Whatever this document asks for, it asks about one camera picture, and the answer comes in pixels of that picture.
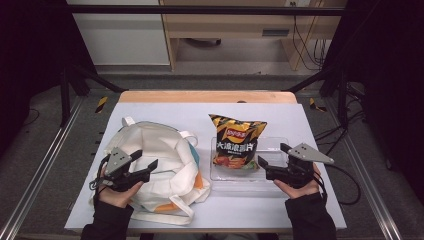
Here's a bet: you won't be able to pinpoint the black metal stand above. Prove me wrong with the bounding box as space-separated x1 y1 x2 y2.
59 63 128 128
283 64 351 129

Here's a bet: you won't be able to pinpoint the white cabinet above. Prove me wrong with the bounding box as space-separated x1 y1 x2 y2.
66 0 171 67

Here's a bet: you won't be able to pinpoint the right hand-held gripper cable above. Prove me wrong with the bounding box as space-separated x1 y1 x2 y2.
311 162 362 206

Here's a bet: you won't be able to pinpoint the white patterned canvas tote bag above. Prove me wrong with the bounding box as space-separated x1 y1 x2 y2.
89 116 212 226

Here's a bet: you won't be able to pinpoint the grey desk label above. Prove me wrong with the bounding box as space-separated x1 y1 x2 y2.
261 28 290 38

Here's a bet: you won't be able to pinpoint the thin black floor cable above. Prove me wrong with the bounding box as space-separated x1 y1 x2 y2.
21 107 41 128

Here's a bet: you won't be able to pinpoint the light wooden desk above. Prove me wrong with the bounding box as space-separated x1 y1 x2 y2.
159 0 348 72

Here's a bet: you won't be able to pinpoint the black yellow chips bag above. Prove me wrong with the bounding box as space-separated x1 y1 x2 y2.
208 113 268 171

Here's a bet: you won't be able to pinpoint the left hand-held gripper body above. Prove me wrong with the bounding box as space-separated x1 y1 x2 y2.
99 147 151 193

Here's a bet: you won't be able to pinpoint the black curved object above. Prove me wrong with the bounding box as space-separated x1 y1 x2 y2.
184 37 223 48

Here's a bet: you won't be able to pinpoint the black floor cables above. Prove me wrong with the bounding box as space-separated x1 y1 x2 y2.
313 83 368 161

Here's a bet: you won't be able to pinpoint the person's left hand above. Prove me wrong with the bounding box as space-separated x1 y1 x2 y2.
96 164 145 209

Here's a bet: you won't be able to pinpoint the white table board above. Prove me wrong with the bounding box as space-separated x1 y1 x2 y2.
64 101 348 232

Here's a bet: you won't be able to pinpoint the person's right hand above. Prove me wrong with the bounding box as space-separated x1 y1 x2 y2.
273 163 324 200

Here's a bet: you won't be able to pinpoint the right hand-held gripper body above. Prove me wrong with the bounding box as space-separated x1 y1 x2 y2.
274 143 335 190

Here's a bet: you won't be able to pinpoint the black hanging cable bundle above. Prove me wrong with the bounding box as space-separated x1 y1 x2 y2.
291 1 329 71

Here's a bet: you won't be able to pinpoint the dark curtain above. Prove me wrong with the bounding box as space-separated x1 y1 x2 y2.
0 0 98 158
321 0 424 201

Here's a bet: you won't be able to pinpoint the yellow black floor tape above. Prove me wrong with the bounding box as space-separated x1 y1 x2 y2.
308 97 328 113
94 95 109 114

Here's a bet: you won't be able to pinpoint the aluminium rail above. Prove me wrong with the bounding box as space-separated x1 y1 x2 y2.
0 96 84 240
324 98 403 240

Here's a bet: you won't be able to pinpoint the clear plastic tray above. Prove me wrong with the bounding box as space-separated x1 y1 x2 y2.
209 136 294 194

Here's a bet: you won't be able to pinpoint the black horizontal frame bar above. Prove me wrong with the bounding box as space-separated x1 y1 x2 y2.
64 4 348 17

